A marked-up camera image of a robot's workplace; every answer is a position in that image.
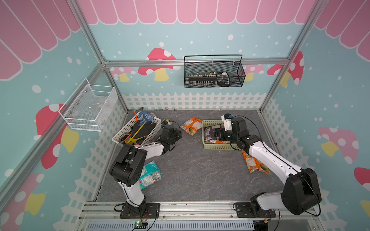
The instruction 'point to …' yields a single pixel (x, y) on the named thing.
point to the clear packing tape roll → (166, 120)
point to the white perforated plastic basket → (116, 137)
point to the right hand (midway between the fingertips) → (215, 131)
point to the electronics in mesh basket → (221, 78)
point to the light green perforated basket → (213, 146)
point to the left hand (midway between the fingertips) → (181, 133)
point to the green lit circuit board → (139, 224)
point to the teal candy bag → (151, 174)
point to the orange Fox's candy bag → (217, 142)
